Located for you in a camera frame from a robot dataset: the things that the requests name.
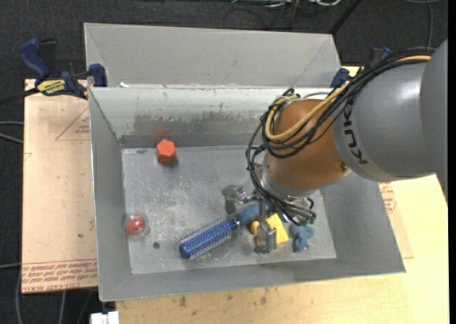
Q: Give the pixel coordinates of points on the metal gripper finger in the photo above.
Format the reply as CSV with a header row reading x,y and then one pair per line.
x,y
266,239
233,198

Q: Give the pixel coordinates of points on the yellow block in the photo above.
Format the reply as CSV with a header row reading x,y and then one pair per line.
x,y
279,230

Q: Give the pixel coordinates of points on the blue toy animal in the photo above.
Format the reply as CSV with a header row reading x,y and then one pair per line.
x,y
302,238

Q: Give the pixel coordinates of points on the grey metal bin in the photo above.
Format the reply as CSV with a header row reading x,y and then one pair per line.
x,y
199,187

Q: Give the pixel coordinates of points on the blue hairbrush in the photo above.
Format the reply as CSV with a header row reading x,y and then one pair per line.
x,y
210,237

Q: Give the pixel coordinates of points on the red hexagonal block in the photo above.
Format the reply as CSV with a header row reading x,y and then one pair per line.
x,y
166,151

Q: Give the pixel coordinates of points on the brown cardboard board red print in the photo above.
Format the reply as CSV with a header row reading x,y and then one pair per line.
x,y
57,187

